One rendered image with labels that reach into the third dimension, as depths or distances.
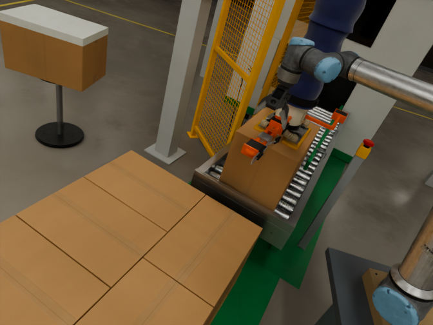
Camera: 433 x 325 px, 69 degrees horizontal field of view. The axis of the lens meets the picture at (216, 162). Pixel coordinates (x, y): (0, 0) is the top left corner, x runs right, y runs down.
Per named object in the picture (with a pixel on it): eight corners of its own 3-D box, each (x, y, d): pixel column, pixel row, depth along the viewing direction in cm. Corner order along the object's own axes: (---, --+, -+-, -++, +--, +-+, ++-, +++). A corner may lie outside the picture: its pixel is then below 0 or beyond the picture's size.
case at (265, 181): (252, 147, 252) (269, 102, 230) (298, 171, 242) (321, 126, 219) (218, 182, 205) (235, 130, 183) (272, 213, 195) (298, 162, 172)
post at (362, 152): (299, 240, 261) (361, 142, 204) (306, 245, 259) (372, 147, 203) (296, 246, 256) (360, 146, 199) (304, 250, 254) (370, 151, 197)
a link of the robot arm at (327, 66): (350, 59, 113) (323, 45, 120) (330, 60, 107) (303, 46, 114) (338, 83, 119) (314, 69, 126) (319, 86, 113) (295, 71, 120)
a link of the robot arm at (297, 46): (306, 42, 113) (287, 32, 119) (292, 75, 120) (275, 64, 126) (321, 44, 119) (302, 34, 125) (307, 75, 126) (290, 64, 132)
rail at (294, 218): (338, 124, 376) (346, 111, 366) (343, 127, 375) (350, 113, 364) (275, 242, 196) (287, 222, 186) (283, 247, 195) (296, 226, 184)
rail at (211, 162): (288, 102, 394) (295, 88, 383) (292, 104, 392) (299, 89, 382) (189, 190, 214) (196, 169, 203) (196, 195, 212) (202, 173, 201)
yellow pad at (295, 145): (296, 124, 212) (299, 118, 209) (310, 131, 209) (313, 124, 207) (281, 142, 185) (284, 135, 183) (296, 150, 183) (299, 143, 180)
